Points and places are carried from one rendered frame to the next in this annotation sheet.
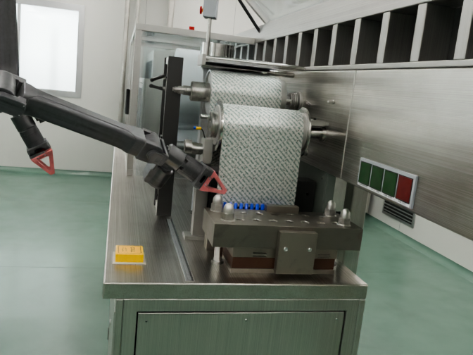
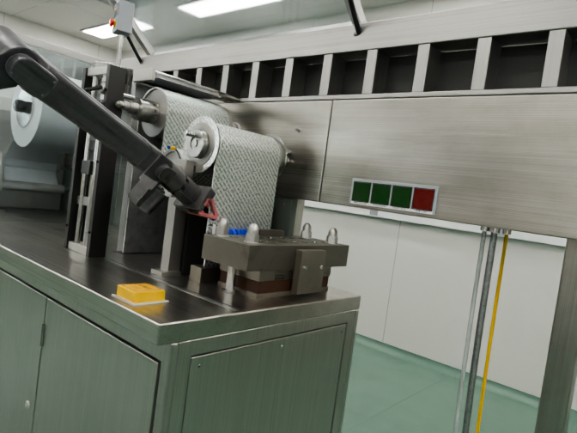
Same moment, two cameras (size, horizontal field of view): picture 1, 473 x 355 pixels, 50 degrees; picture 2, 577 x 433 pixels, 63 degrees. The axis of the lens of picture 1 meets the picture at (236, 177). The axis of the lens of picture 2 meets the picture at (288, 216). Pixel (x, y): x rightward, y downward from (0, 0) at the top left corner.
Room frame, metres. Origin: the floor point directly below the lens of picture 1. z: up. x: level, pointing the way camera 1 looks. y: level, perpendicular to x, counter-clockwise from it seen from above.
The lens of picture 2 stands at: (0.29, 0.59, 1.16)
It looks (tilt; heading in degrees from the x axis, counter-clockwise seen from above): 3 degrees down; 325
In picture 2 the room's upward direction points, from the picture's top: 8 degrees clockwise
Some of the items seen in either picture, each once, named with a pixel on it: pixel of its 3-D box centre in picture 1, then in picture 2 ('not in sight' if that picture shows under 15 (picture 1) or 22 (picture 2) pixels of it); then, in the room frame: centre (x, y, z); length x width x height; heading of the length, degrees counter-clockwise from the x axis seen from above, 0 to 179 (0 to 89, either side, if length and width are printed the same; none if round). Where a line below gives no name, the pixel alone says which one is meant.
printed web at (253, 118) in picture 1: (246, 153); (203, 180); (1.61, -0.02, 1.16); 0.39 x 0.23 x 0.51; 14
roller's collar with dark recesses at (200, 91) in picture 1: (200, 91); (145, 111); (1.69, 0.15, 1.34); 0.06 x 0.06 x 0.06; 14
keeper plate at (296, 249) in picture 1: (295, 252); (309, 271); (1.23, -0.17, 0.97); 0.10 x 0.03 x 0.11; 104
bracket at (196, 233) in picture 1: (196, 189); (172, 216); (1.47, 0.11, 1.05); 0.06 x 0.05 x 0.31; 104
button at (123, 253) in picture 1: (129, 253); (141, 293); (1.24, 0.26, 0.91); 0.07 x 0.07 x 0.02; 14
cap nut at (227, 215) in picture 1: (228, 211); (252, 233); (1.23, 0.01, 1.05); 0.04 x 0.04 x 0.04
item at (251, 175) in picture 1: (257, 180); (243, 204); (1.42, -0.06, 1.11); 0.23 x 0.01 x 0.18; 104
